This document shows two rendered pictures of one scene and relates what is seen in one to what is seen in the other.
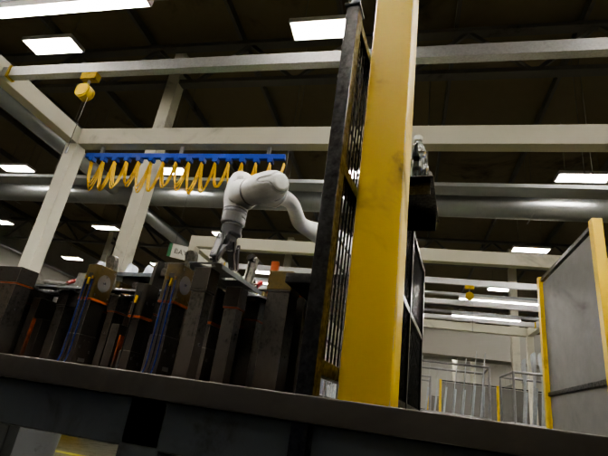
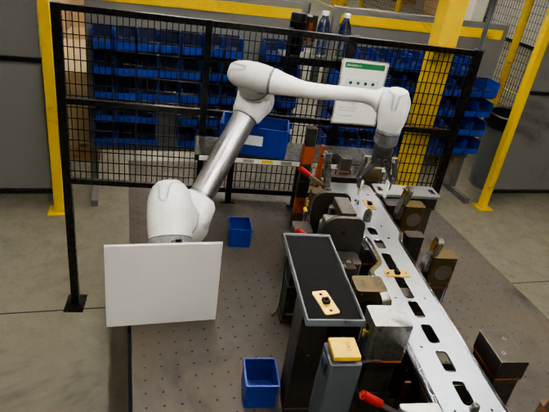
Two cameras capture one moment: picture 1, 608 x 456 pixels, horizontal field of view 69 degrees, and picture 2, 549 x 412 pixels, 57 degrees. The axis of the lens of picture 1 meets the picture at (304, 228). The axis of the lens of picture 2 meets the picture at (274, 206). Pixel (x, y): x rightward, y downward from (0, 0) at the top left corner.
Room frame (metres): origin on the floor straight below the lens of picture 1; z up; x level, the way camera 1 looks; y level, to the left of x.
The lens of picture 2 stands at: (2.85, 1.60, 1.91)
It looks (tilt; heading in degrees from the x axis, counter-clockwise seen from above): 28 degrees down; 237
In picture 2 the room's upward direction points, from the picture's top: 8 degrees clockwise
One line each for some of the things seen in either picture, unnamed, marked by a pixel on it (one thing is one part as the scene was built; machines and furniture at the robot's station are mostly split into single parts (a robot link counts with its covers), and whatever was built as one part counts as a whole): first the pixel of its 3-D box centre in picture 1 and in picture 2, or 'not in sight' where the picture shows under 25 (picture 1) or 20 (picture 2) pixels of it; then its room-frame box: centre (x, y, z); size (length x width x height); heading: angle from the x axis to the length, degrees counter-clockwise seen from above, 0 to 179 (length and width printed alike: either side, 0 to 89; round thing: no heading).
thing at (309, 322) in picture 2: (137, 278); (319, 274); (2.14, 0.76, 1.16); 0.37 x 0.14 x 0.02; 68
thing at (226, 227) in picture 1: (230, 237); (381, 154); (1.52, 0.26, 1.22); 0.08 x 0.07 x 0.09; 158
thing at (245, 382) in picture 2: not in sight; (259, 382); (2.23, 0.71, 0.74); 0.11 x 0.10 x 0.09; 68
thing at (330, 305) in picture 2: not in sight; (326, 301); (2.19, 0.87, 1.17); 0.08 x 0.04 x 0.01; 80
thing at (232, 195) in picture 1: (241, 192); (394, 108); (1.51, 0.25, 1.40); 0.13 x 0.11 x 0.16; 43
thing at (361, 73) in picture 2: not in sight; (359, 92); (1.27, -0.24, 1.30); 0.23 x 0.02 x 0.31; 158
